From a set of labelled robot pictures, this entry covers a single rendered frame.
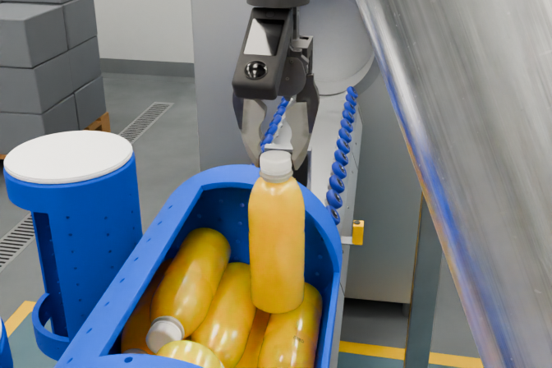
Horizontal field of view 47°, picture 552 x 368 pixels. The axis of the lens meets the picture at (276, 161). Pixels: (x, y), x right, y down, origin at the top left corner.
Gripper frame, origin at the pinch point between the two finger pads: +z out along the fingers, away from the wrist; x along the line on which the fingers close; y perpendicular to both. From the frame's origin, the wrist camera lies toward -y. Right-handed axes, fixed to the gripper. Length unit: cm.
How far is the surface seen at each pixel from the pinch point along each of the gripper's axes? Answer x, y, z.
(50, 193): 54, 39, 28
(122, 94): 188, 389, 129
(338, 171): -4, 67, 32
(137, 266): 13.4, -13.5, 7.7
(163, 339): 10.8, -14.5, 16.8
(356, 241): -9, 46, 39
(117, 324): 11.1, -24.6, 6.6
